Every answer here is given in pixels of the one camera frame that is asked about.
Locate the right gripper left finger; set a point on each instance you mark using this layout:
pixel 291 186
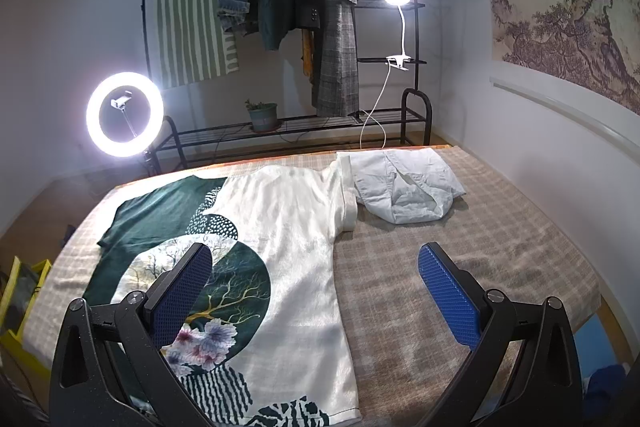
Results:
pixel 106 352

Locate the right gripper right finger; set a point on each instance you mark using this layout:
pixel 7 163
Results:
pixel 544 387

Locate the green white printed t-shirt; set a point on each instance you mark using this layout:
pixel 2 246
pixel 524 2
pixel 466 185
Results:
pixel 264 344

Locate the black clothes rack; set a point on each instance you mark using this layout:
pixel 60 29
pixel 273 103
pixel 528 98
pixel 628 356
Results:
pixel 415 108

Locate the white shorts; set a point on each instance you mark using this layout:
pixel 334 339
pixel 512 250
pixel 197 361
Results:
pixel 402 187

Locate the potted plant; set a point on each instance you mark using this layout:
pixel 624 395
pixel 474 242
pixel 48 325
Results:
pixel 263 116

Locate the grey plaid coat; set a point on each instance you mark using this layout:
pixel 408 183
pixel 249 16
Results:
pixel 336 81

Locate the ring light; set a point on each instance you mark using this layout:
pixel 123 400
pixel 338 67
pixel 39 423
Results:
pixel 118 91

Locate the green striped wall hanging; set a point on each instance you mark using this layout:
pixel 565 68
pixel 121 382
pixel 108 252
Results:
pixel 188 43

